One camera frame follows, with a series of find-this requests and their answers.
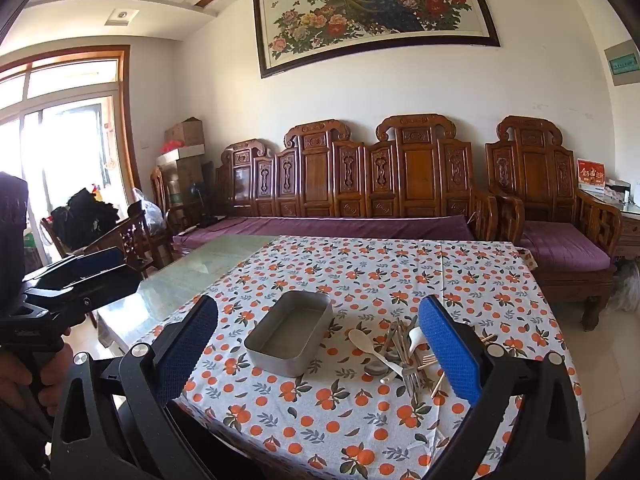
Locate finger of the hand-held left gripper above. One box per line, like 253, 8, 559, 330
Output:
22, 267, 142, 333
22, 249, 127, 292

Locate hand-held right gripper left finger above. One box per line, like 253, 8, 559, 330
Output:
50, 295, 221, 480

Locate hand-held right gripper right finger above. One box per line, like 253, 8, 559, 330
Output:
417, 295, 588, 480

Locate metal fork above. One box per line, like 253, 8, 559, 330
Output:
397, 317, 436, 402

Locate cream long-handled spoon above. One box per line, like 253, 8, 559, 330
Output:
348, 329, 406, 378

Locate rectangular metal tray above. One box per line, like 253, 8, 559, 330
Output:
244, 290, 333, 373

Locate person's left hand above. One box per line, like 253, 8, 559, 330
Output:
0, 344, 74, 417

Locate wooden dining chair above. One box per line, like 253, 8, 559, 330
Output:
40, 200, 173, 281

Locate black clothes pile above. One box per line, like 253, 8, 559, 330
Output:
52, 187, 121, 251

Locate clear plastic bag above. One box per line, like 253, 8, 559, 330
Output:
131, 187, 166, 233

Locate wooden framed balcony door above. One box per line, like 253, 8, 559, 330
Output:
0, 45, 143, 281

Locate stack of cardboard boxes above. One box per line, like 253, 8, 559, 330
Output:
160, 157, 213, 211

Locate orange print tablecloth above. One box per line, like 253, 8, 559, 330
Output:
127, 234, 583, 480

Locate white flat box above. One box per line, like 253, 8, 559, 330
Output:
156, 144, 206, 167

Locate brown cardboard box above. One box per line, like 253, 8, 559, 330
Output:
165, 117, 205, 148

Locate purple armchair cushion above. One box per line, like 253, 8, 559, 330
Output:
520, 220, 613, 273

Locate purple sofa cushion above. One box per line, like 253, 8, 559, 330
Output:
172, 214, 476, 256

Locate white plastic bag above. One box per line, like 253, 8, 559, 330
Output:
607, 260, 640, 311

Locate carved wooden armchair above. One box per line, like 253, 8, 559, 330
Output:
484, 115, 623, 331

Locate wooden side table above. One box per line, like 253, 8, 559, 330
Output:
577, 187, 640, 261

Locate carved wooden sofa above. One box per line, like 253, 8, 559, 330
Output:
167, 120, 526, 271

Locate red desk calendar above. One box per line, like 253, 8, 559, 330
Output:
576, 158, 608, 192

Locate square ceiling light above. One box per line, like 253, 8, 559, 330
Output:
105, 7, 138, 26

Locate framed peacock painting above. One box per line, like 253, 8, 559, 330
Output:
252, 0, 501, 79

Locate wall breaker panel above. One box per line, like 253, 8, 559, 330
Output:
603, 40, 640, 88

